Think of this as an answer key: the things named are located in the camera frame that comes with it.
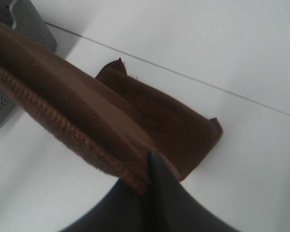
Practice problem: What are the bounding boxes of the brown towel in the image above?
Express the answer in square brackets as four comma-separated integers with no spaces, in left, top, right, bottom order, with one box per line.
[0,16,224,195]

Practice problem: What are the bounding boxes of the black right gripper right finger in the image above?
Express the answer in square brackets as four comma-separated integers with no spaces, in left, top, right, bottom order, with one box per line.
[148,151,237,232]

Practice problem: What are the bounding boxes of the grey perforated plastic basket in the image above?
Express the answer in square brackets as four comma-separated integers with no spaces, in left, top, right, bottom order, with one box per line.
[0,0,57,125]

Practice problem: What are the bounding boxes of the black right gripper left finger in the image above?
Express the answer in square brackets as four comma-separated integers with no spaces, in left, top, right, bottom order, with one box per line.
[63,180,148,232]

